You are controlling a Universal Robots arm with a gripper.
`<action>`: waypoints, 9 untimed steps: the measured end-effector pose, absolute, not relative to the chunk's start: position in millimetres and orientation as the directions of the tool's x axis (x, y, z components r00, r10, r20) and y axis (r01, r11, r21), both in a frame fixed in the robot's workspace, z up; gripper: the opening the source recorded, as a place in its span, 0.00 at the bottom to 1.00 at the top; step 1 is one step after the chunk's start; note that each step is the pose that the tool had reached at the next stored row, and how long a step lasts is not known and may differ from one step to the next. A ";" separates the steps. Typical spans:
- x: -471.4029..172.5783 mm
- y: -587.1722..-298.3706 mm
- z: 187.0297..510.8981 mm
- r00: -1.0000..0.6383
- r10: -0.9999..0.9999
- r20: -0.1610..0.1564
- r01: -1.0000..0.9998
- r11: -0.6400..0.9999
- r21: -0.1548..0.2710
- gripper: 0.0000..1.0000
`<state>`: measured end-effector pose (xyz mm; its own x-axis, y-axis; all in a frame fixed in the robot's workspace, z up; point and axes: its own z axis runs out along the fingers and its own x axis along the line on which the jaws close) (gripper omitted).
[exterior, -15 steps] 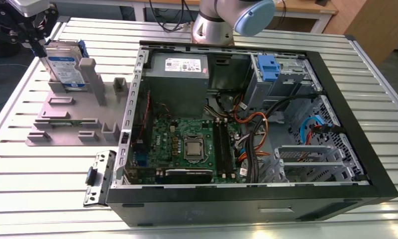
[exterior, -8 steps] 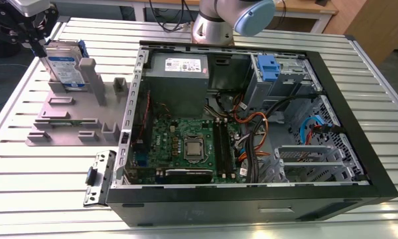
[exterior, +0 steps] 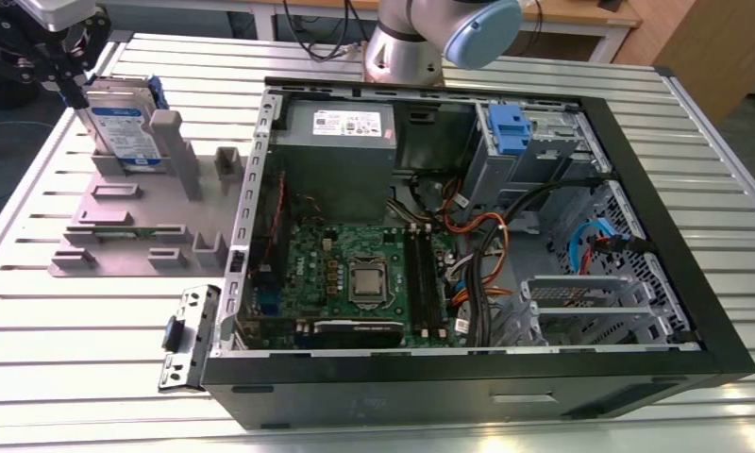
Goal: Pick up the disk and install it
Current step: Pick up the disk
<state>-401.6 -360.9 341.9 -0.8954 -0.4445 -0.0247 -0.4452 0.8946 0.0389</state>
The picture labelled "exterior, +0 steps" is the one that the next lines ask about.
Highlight blue plastic drive latch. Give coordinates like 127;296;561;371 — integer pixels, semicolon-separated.
487;102;534;155

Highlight CPU socket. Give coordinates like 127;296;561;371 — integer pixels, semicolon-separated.
344;256;393;310

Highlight blue wire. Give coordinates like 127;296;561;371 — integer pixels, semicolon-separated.
566;220;611;275

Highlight orange wire bundle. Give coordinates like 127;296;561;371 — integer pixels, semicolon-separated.
445;211;517;312

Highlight grey power supply unit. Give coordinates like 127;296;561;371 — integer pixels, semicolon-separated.
268;98;399;227

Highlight black RAM slot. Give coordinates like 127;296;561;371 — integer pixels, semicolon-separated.
422;225;451;339
406;225;434;339

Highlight grey parts rack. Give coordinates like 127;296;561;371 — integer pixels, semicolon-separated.
47;110;254;278

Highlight silver CPU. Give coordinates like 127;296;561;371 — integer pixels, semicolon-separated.
351;269;386;294

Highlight black graphics card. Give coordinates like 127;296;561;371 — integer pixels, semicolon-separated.
295;318;409;350

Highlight black power wire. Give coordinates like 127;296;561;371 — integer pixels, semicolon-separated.
594;234;657;257

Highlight blue floor cable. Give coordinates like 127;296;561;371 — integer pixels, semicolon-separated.
0;120;57;143

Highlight green motherboard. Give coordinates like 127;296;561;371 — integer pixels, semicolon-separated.
238;221;474;350

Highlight black wire bundle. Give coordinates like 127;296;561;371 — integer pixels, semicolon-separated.
462;176;613;348

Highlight brown wooden cabinet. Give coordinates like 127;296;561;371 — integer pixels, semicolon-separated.
613;0;755;124

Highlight black open PC case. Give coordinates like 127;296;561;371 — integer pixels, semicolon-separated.
200;75;755;431

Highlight metal card retainer bracket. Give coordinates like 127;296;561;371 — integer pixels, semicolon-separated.
156;282;223;394

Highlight silver metal drive cage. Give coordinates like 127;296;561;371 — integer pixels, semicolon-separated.
465;101;611;227

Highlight black chair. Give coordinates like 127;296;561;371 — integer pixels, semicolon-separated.
0;70;45;112

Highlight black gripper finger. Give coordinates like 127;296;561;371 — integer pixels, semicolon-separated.
65;21;113;76
0;32;95;110

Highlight hard disk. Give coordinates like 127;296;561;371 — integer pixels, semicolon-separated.
68;73;168;169

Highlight thin red wire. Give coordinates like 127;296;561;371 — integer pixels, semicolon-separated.
260;168;290;273

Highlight green RAM stick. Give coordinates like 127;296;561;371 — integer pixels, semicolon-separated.
93;227;159;239

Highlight yellow and black wires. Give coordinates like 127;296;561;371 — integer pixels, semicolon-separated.
387;196;434;224

